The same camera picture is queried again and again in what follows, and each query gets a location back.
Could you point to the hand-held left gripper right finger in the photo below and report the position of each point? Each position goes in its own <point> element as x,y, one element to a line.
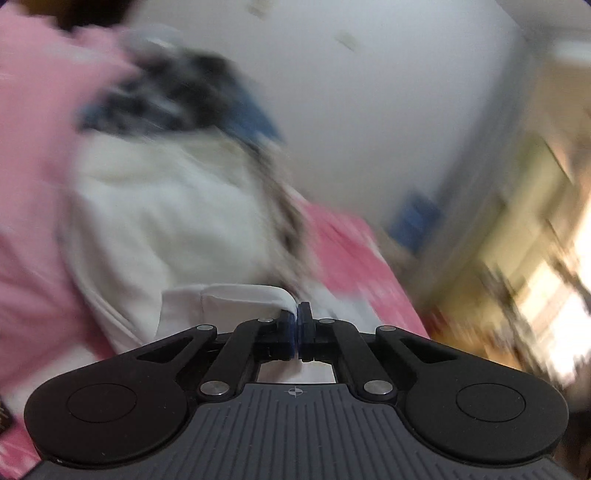
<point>304,332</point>

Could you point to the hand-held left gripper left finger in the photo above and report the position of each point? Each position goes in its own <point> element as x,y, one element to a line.
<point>288,332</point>

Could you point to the pink grey floral quilt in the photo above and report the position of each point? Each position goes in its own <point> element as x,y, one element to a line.
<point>32,184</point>

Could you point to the blue denim garment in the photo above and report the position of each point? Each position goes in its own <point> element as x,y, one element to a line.
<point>251,115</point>

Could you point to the dark plaid shirt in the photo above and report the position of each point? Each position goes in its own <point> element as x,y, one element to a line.
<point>161,87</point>

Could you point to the dark wooden panel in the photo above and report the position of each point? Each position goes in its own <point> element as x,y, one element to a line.
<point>92,11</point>

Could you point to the white button shirt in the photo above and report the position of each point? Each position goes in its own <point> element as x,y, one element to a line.
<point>231,302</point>

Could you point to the grey curtain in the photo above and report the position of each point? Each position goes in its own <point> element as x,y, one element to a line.
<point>485,175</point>

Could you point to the blue water bottle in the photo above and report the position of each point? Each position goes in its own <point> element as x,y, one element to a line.
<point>415,221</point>

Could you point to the pale yellow cabinet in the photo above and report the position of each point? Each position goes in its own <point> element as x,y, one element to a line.
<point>545,184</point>

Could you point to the pink floral bed blanket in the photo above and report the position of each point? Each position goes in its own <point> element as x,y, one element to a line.
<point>351,258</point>

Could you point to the white padded jacket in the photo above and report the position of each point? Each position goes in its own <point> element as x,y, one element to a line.
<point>161,217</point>

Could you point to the beige wall socket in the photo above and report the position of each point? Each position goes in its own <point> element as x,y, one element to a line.
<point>347,42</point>

